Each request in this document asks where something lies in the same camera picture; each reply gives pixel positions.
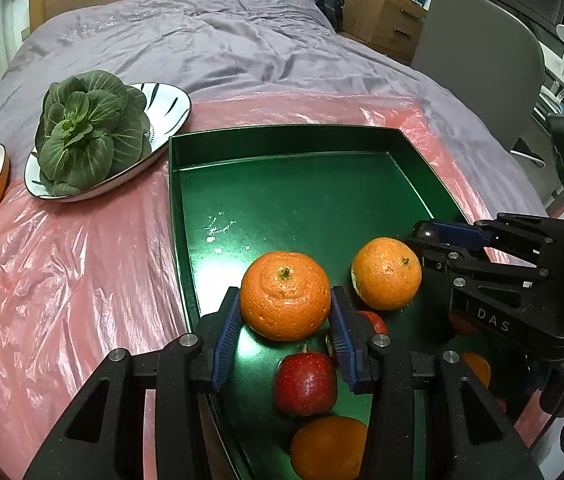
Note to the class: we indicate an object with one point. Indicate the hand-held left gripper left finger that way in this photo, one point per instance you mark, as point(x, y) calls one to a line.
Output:
point(227, 335)

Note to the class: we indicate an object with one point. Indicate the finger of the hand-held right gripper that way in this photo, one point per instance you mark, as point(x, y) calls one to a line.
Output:
point(459, 235)
point(442, 260)

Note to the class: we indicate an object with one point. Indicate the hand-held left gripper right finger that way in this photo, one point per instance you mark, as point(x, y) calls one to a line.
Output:
point(344, 340)

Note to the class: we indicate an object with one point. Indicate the red apple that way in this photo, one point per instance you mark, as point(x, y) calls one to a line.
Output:
point(306, 384)
point(374, 322)

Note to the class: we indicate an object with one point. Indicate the orange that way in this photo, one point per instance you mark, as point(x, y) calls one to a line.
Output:
point(329, 447)
point(285, 295)
point(386, 280)
point(477, 367)

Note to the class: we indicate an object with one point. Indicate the green tray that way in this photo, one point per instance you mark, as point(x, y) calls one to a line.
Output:
point(282, 200)

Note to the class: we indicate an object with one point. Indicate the pink plastic sheet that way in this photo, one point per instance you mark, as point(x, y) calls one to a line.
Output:
point(86, 285)

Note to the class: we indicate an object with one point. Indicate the grey chair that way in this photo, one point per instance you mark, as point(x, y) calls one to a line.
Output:
point(477, 60)

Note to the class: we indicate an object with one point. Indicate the wooden nightstand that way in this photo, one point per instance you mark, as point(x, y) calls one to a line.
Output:
point(387, 20)

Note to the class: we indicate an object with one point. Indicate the white patterned plate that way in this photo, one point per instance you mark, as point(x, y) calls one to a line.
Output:
point(166, 105)

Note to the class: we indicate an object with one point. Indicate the bok choy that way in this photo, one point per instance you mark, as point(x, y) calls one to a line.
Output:
point(91, 130)

